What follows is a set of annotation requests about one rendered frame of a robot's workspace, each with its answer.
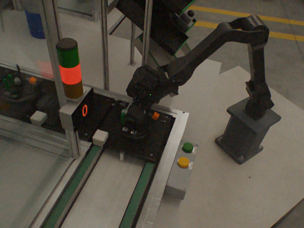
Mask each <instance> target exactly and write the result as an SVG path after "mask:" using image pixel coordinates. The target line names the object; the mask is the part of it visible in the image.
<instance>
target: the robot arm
mask: <svg viewBox="0 0 304 228"><path fill-rule="evenodd" d="M238 29H241V30H238ZM268 37H269V28H268V27H267V26H266V25H265V23H264V22H263V21H262V20H261V19H260V17H259V16H257V15H250V16H248V17H239V18H235V19H233V20H231V21H226V22H221V23H219V24H218V25H217V28H216V29H214V30H213V31H212V32H211V33H210V34H209V35H208V36H207V37H205V38H204V40H203V41H201V42H200V43H199V44H198V45H197V46H196V47H195V48H194V49H193V50H192V51H191V52H189V53H188V54H187V55H185V56H183V57H179V58H177V59H175V60H174V61H172V62H171V63H169V64H166V65H163V66H159V67H157V71H156V70H154V69H152V68H151V67H150V66H148V65H145V66H141V67H139V68H137V69H136V71H135V72H134V74H133V78H132V79H131V81H130V83H129V84H128V86H127V89H126V92H127V95H128V96H130V97H132V98H135V97H136V98H135V99H134V100H133V101H137V102H139V103H140V104H139V106H138V107H137V106H136V105H134V104H133V105H131V104H130V106H129V107H128V111H127V113H126V114H125V117H126V118H131V119H133V120H134V121H135V122H136V123H137V124H138V125H140V124H142V123H143V122H144V119H145V117H146V114H145V113H144V110H145V108H146V107H147V108H148V109H150V108H151V106H152V105H153V104H154V103H156V104H158V103H159V102H160V100H161V99H162V98H164V97H165V96H167V95H169V94H170V93H174V94H176V95H178V89H179V86H182V85H184V84H185V83H186V82H188V81H189V79H190V78H191V77H192V75H193V73H194V71H195V69H196V68H197V67H198V66H199V65H200V64H202V63H203V62H204V61H205V60H206V59H208V58H209V57H210V56H211V55H212V54H213V53H214V52H215V51H216V50H218V49H219V48H220V47H221V46H222V45H224V44H225V43H226V42H231V41H234V42H238V43H244V44H247V48H248V58H249V67H250V76H251V78H250V80H249V81H246V82H245V83H246V91H247V92H248V94H249V96H250V99H248V101H247V104H246V106H245V109H243V112H244V113H246V114H247V115H248V116H249V117H251V118H252V119H253V120H254V121H257V120H258V119H260V118H262V117H263V116H265V115H266V113H265V112H266V110H267V109H271V108H272V107H273V106H274V105H275V104H274V102H273V101H272V99H271V93H270V90H269V87H268V85H267V83H266V73H265V54H264V47H265V45H266V44H267V42H268ZM165 72H167V74H168V78H169V79H167V78H166V75H165Z"/></svg>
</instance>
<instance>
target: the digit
mask: <svg viewBox="0 0 304 228"><path fill-rule="evenodd" d="M88 113H89V105H88V97H87V99H86V100H85V101H84V102H83V104H82V105H81V106H80V115H81V122H82V121H83V120H84V119H85V117H86V116H87V114H88Z"/></svg>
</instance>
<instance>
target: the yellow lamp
mask: <svg viewBox="0 0 304 228"><path fill-rule="evenodd" d="M62 83H63V88H64V93H65V96H66V97H67V98H71V99H76V98H79V97H81V96H82V94H83V84H82V79H81V80H80V81H79V82H78V83H76V84H66V83H64V82H63V81H62Z"/></svg>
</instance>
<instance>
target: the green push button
mask: <svg viewBox="0 0 304 228"><path fill-rule="evenodd" d="M193 149H194V146H193V145H192V144H191V143H189V142H187V143H184V145H183V150H184V151H185V152H192V151H193Z"/></svg>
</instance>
